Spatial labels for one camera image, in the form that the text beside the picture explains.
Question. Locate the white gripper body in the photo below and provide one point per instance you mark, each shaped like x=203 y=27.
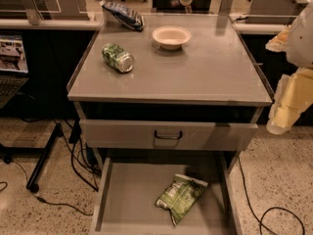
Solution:
x=302 y=42

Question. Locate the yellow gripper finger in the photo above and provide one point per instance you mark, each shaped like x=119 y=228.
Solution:
x=279 y=43
x=293 y=96

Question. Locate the green jalapeno chip bag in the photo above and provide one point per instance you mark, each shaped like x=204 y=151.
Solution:
x=180 y=196

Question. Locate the blue chip bag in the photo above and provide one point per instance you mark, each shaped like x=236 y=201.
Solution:
x=128 y=17

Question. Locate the open grey middle drawer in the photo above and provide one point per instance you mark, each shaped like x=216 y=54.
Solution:
x=125 y=203

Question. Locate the grey top drawer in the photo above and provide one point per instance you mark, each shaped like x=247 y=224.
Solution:
x=139 y=134

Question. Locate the white paper bowl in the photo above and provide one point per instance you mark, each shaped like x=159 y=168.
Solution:
x=171 y=37

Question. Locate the green soda can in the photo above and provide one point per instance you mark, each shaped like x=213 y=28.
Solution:
x=117 y=58

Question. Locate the laptop computer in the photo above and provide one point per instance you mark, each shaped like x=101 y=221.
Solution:
x=13 y=66

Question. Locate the black stand leg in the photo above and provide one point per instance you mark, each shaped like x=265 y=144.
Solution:
x=32 y=182

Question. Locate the black drawer handle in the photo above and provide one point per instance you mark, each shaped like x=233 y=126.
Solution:
x=168 y=137

